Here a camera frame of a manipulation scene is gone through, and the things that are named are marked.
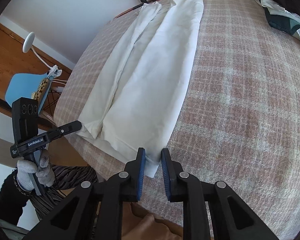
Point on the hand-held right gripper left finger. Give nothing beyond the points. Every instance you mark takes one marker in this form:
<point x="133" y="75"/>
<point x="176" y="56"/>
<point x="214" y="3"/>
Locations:
<point x="141" y="170"/>

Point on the white desk lamp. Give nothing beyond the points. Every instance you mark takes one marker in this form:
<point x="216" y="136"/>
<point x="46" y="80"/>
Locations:
<point x="37" y="52"/>

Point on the striped grey clothing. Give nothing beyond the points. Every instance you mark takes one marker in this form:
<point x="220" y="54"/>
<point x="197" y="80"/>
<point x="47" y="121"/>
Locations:
<point x="65" y="180"/>

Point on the wooden desk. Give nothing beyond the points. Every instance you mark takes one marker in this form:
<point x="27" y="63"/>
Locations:
<point x="27" y="80"/>

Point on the dark green and white cloth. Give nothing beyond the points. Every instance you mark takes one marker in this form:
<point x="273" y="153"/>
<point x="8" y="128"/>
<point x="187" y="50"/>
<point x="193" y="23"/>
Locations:
<point x="282" y="7"/>

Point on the plaid blanket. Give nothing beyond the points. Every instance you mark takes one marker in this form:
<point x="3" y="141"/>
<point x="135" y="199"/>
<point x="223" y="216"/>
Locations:
<point x="215" y="105"/>

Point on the tan cloth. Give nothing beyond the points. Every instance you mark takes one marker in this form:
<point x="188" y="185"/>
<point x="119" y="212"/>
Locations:
<point x="150" y="226"/>

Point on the blue chair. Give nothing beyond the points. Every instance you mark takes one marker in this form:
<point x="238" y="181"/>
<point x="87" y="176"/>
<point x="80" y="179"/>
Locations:
<point x="27" y="85"/>

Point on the leopard print cloth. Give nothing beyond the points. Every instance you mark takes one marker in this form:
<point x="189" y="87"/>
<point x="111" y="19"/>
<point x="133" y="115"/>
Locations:
<point x="41" y="89"/>

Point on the white pants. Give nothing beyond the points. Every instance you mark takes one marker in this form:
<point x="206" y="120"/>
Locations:
<point x="150" y="75"/>

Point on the person's left hand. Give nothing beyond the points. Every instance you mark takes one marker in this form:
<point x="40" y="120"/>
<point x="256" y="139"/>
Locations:
<point x="37" y="172"/>

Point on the person's left forearm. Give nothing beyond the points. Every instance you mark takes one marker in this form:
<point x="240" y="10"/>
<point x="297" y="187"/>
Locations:
<point x="7" y="192"/>

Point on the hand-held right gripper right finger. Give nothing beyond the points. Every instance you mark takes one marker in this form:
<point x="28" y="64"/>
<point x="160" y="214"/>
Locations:
<point x="165" y="172"/>

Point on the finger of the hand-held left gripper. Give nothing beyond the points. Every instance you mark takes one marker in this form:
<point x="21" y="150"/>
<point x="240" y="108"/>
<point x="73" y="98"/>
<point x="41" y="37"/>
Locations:
<point x="70" y="126"/>

